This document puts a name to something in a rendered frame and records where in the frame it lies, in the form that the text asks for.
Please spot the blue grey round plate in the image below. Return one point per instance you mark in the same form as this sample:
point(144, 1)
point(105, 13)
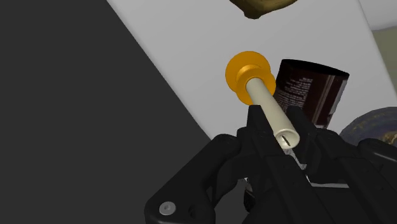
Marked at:
point(372, 124)

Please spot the dark brown printed can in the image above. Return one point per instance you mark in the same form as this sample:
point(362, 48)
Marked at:
point(310, 90)

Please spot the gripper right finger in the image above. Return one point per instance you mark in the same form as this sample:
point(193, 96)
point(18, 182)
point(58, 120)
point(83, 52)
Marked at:
point(344, 164)

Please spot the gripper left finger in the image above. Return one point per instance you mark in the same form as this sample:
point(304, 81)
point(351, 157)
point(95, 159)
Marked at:
point(198, 173)

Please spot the olive brown lumpy object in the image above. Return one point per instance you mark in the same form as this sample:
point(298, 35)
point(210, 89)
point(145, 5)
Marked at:
point(260, 6)

